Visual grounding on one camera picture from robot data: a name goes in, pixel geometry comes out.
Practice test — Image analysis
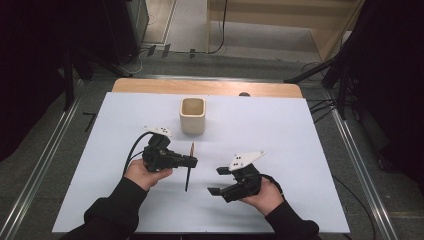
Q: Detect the bundle of black floor cables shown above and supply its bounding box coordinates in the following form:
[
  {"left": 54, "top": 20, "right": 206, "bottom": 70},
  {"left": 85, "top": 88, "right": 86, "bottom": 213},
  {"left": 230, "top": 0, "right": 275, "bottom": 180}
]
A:
[{"left": 306, "top": 97, "right": 339, "bottom": 125}]

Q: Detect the black metal stand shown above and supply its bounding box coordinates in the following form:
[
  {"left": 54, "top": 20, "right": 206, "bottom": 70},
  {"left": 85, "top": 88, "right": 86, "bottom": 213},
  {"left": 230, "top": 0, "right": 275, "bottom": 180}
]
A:
[
  {"left": 61, "top": 41, "right": 133, "bottom": 112},
  {"left": 283, "top": 49, "right": 356, "bottom": 121}
]

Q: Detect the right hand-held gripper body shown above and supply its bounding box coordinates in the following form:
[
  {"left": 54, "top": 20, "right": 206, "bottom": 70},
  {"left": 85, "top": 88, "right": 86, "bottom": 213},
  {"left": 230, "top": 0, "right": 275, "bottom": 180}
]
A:
[{"left": 219, "top": 150, "right": 267, "bottom": 204}]

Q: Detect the black pencil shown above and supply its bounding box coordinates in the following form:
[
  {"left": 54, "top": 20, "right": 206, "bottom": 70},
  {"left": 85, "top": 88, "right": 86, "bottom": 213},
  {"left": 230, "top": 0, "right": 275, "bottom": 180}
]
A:
[{"left": 184, "top": 141, "right": 196, "bottom": 193}]

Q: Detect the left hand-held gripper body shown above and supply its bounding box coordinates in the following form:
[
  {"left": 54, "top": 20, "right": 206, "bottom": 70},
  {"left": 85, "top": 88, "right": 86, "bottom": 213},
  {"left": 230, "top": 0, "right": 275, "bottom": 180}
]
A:
[{"left": 142, "top": 125, "right": 184, "bottom": 173}]

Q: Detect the person's right hand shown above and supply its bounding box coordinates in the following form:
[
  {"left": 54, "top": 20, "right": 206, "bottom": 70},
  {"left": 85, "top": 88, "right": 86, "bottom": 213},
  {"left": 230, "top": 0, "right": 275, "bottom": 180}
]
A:
[{"left": 239, "top": 176, "right": 285, "bottom": 217}]

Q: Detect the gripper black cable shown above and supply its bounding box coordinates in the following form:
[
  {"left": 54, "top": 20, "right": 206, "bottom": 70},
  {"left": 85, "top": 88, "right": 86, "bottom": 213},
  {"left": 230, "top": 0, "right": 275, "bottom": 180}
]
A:
[
  {"left": 122, "top": 130, "right": 155, "bottom": 176},
  {"left": 259, "top": 173, "right": 377, "bottom": 240}
]

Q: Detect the light wooden shelf frame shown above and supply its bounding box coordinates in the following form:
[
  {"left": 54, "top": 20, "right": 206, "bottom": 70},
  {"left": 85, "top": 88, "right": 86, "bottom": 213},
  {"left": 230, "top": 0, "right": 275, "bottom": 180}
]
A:
[{"left": 205, "top": 0, "right": 365, "bottom": 62}]

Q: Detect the beige square pen holder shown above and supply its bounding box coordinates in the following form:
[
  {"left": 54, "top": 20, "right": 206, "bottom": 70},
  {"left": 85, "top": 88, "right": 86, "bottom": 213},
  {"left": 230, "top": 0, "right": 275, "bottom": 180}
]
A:
[{"left": 179, "top": 97, "right": 207, "bottom": 136}]

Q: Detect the dark cabinet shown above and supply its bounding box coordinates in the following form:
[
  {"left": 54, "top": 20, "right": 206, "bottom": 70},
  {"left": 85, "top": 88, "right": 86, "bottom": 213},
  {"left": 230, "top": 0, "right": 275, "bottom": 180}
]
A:
[{"left": 101, "top": 0, "right": 150, "bottom": 66}]

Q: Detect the black curtain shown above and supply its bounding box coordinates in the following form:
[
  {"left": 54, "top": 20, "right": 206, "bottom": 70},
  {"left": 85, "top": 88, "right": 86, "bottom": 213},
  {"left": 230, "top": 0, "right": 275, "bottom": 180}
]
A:
[
  {"left": 346, "top": 0, "right": 424, "bottom": 189},
  {"left": 0, "top": 0, "right": 111, "bottom": 163}
]

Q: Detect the hanging black cable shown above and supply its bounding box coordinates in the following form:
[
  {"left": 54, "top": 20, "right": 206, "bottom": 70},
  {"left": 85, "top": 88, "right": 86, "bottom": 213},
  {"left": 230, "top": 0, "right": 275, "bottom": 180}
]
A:
[{"left": 208, "top": 0, "right": 229, "bottom": 55}]

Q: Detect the person's left hand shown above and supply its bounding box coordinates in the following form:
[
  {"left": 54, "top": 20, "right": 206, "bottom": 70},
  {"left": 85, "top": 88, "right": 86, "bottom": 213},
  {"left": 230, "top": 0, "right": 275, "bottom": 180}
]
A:
[{"left": 123, "top": 158, "right": 174, "bottom": 192}]

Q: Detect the white floor cable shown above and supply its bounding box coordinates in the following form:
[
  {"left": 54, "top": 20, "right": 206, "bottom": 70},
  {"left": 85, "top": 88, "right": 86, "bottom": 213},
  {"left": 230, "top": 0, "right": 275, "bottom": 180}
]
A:
[{"left": 123, "top": 47, "right": 152, "bottom": 75}]

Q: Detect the white table cover sheet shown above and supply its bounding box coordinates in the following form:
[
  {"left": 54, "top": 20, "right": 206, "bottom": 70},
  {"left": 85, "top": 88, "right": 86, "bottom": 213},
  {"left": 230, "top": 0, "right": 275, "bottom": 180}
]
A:
[{"left": 52, "top": 92, "right": 351, "bottom": 234}]

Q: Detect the wooden table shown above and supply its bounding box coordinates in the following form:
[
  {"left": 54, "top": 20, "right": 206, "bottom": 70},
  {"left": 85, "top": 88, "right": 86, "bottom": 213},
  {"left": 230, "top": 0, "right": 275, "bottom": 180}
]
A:
[{"left": 112, "top": 78, "right": 304, "bottom": 99}]

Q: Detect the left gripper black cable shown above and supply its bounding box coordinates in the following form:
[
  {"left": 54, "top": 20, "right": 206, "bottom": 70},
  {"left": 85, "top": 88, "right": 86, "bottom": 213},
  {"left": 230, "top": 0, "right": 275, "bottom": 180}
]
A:
[{"left": 122, "top": 130, "right": 155, "bottom": 176}]

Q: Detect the metal floor rail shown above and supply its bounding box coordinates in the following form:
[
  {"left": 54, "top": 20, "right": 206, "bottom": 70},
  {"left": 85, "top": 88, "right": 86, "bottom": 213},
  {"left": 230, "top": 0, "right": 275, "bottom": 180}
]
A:
[
  {"left": 0, "top": 79, "right": 85, "bottom": 240},
  {"left": 324, "top": 89, "right": 400, "bottom": 240}
]

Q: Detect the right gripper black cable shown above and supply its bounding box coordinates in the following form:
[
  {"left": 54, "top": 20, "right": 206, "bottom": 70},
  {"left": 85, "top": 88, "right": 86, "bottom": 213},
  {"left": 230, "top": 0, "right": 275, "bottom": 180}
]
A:
[{"left": 259, "top": 173, "right": 377, "bottom": 240}]

